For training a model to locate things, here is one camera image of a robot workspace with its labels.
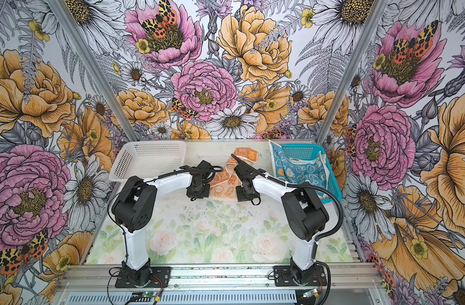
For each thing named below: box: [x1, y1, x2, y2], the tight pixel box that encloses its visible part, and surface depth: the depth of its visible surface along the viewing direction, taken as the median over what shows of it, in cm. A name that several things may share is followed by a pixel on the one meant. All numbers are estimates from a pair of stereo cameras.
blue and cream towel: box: [268, 139, 330, 189], surface depth 101 cm
